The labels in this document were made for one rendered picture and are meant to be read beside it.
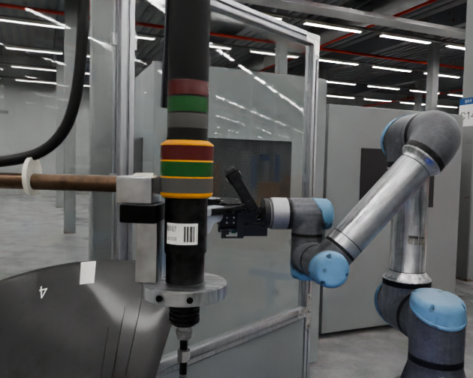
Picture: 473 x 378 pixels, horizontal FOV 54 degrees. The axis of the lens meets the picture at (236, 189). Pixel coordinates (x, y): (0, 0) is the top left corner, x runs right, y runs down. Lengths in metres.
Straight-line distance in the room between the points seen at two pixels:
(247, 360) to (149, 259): 1.31
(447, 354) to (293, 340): 0.85
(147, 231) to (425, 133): 0.80
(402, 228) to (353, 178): 3.16
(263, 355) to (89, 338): 1.26
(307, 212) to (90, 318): 0.67
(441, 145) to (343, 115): 3.25
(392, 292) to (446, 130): 0.41
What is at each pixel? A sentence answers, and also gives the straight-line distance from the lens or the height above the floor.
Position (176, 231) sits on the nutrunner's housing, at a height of 1.50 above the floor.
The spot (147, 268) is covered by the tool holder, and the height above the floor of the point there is 1.46.
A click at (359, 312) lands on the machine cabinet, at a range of 4.62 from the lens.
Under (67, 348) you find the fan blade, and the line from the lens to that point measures 0.54.
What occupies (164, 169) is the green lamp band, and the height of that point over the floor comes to 1.54.
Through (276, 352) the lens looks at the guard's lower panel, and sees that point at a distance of 1.81.
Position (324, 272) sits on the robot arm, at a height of 1.34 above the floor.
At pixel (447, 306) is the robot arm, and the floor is 1.26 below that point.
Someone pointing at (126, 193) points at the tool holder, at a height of 1.52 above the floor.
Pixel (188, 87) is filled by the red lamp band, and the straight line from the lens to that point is 0.37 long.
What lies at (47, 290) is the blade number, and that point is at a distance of 0.58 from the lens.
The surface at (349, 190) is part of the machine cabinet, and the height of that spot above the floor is 1.34.
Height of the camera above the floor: 1.55
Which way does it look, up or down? 3 degrees down
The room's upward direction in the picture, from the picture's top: 1 degrees clockwise
